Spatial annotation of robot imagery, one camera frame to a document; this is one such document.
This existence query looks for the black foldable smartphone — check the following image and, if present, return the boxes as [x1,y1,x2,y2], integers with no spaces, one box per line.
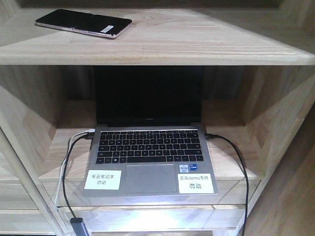
[35,9,132,39]

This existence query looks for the grey laptop computer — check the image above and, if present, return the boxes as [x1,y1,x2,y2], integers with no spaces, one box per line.
[83,65,218,198]

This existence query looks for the white right paper label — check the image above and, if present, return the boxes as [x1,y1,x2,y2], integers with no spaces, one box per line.
[178,174,215,194]

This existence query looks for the white paper label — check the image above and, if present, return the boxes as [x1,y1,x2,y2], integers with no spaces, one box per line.
[84,170,122,190]
[178,174,215,194]

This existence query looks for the white left paper label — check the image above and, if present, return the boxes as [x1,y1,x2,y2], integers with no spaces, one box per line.
[84,170,122,190]

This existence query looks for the wooden shelf unit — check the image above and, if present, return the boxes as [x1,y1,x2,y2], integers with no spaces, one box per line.
[0,0,315,236]

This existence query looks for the grey usb hub adapter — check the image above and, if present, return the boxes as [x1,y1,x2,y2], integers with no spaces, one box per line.
[70,217,90,236]

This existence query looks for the black right laptop cable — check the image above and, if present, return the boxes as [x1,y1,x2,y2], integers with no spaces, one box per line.
[205,133,251,236]

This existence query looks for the black laptop cable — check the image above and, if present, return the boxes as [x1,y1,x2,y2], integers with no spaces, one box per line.
[62,134,94,219]
[205,133,251,236]

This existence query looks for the white laptop cable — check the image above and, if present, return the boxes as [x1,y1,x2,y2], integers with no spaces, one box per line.
[54,128,96,236]

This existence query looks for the black left laptop cable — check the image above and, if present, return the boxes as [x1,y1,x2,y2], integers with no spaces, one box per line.
[62,134,94,219]

